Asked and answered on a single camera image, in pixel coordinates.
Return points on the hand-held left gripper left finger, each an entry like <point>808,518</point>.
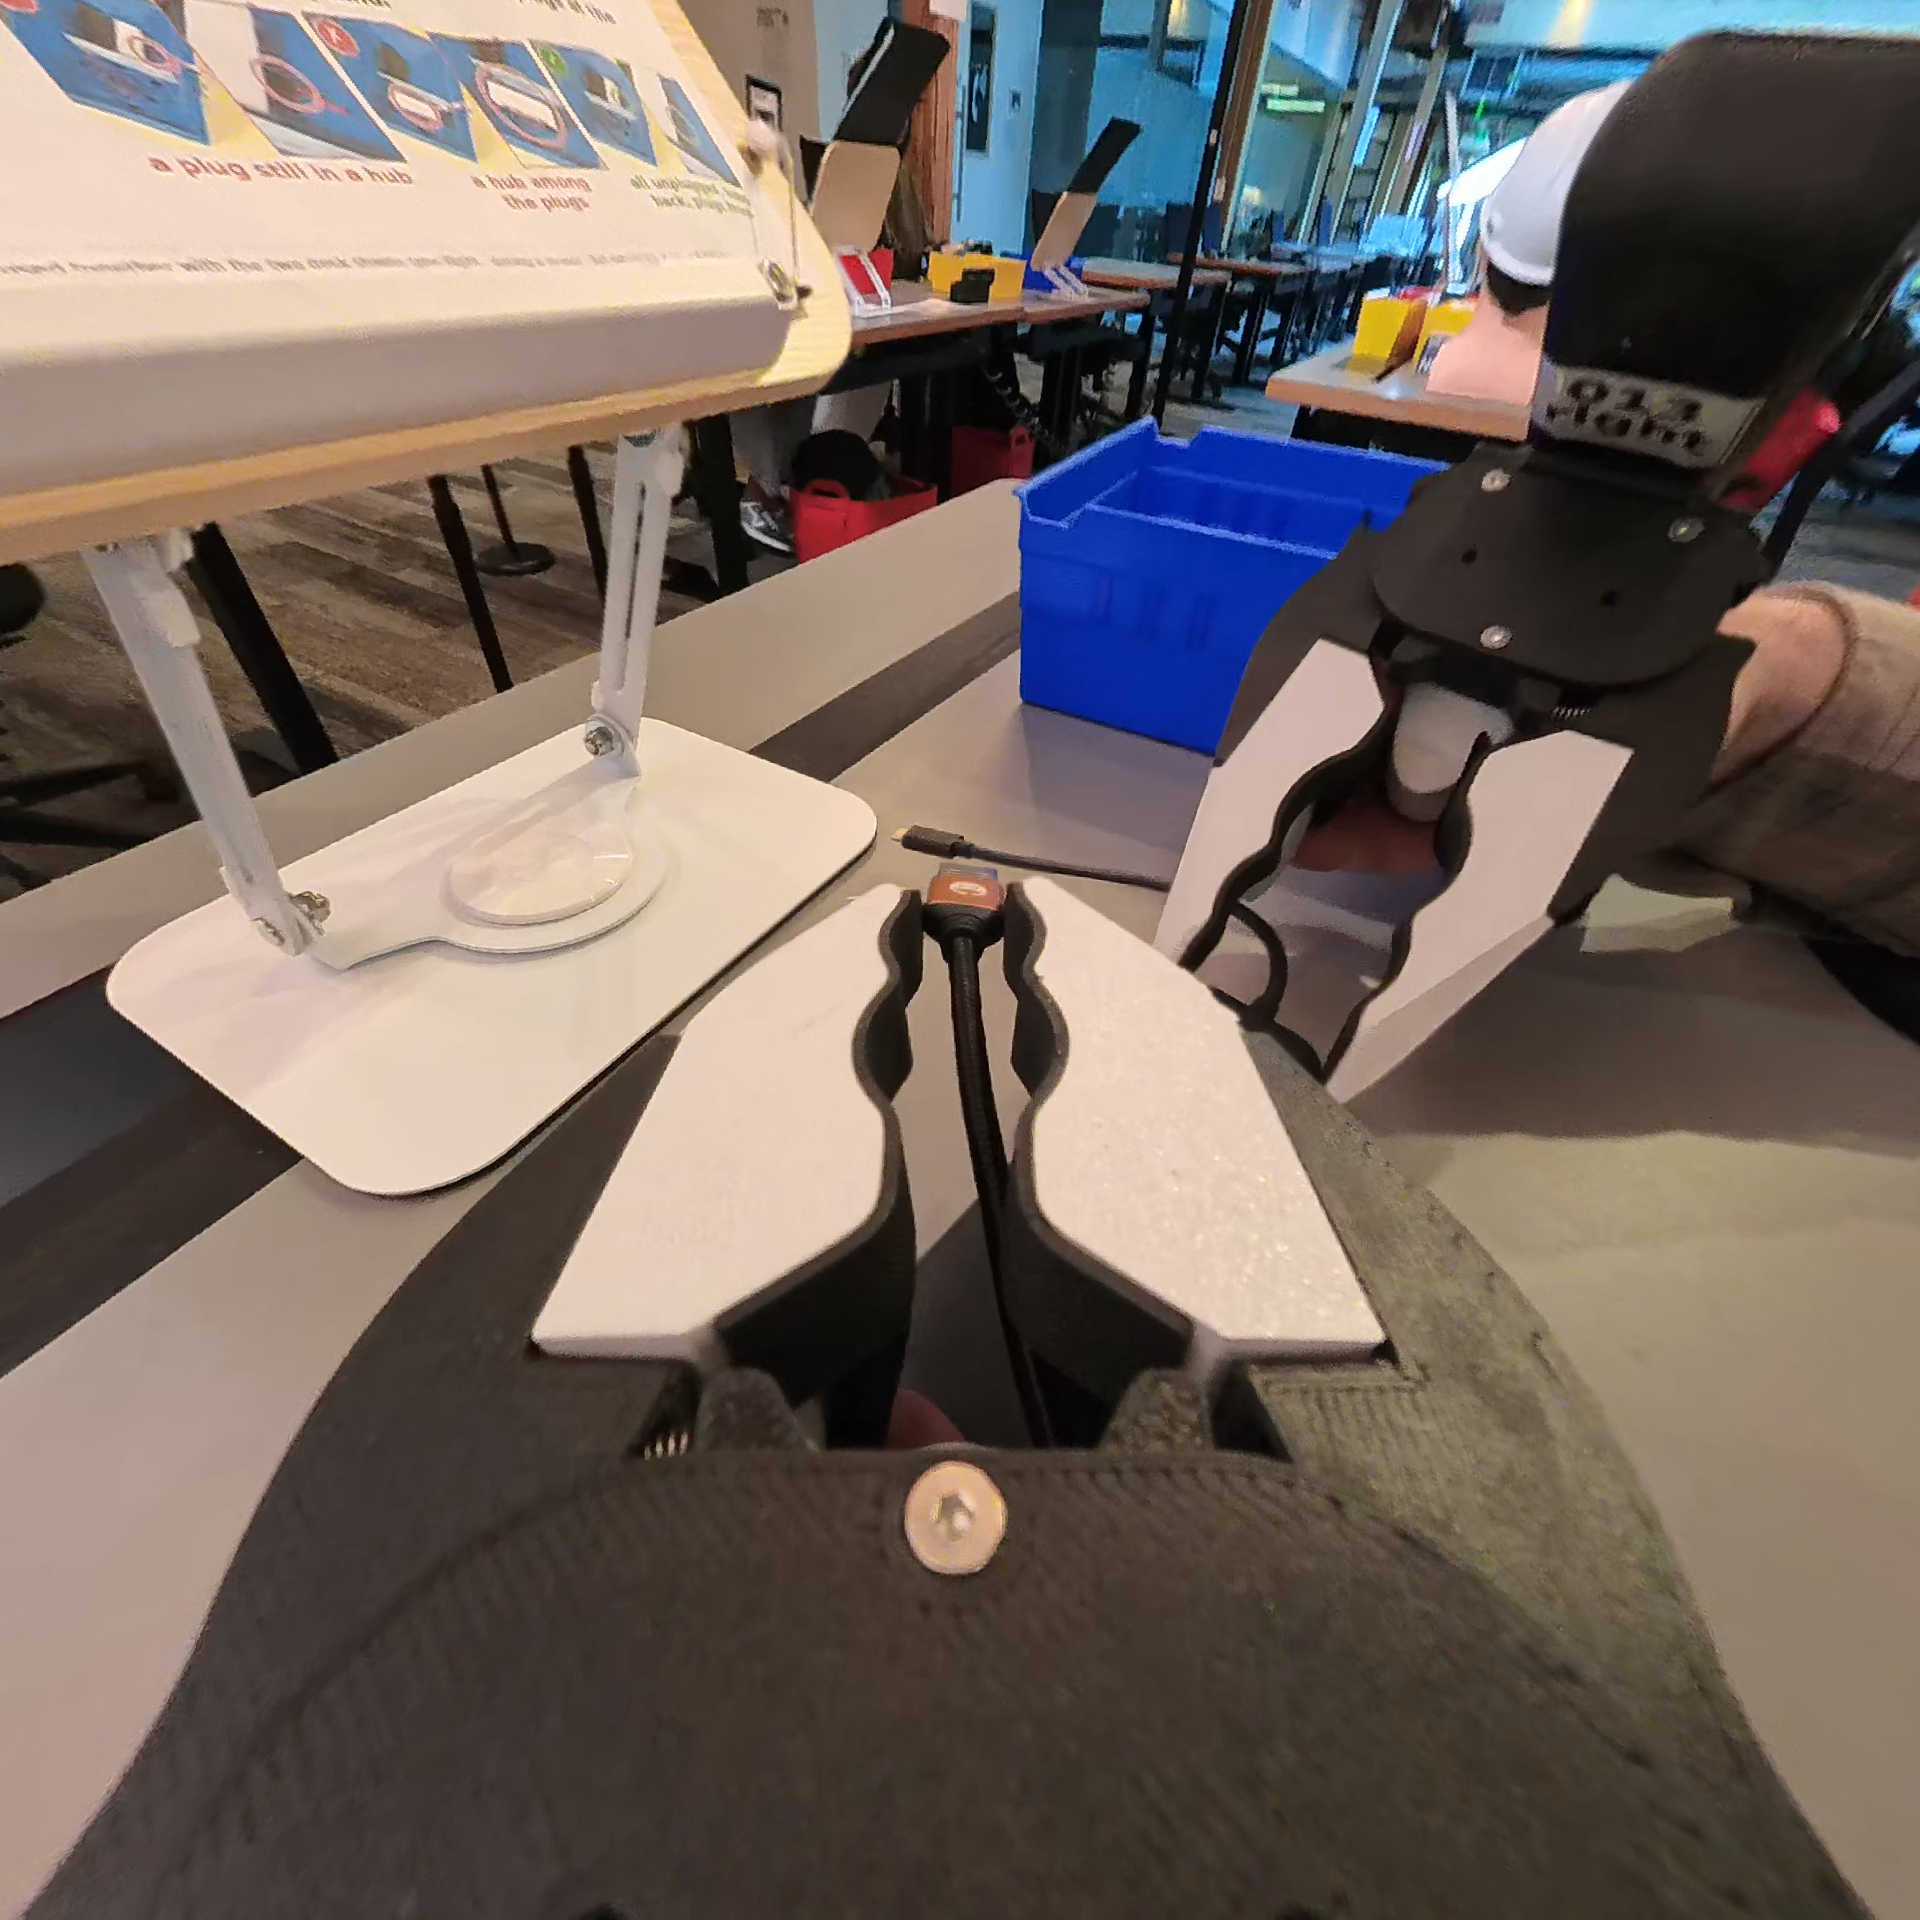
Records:
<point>734,1154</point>

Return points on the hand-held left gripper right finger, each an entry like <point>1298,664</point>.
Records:
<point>1201,1184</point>

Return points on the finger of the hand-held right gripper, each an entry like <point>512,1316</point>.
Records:
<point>1261,749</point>
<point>1516,838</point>

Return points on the person's right forearm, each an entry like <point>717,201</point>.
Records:
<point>1862,809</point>

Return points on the person's right hand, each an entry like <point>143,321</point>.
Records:
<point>1786,690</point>

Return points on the blue plastic bin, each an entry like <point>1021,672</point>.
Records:
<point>1141,598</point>

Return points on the pink object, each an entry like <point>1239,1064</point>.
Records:
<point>1478,353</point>

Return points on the yellow parts bin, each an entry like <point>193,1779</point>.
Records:
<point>980,276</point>
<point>1418,332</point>

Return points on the white book stand wooden board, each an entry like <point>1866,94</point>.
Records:
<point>450,1050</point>

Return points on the red fabric bin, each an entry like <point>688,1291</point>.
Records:
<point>992,462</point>
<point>862,521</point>

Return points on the tan board on stand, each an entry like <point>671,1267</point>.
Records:
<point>1084,195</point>
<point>878,136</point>

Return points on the red parts bin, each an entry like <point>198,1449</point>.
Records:
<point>868,278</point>

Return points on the printed instruction sheet pad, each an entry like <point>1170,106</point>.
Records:
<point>376,360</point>

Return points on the black stanchion post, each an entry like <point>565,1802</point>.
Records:
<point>518,560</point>

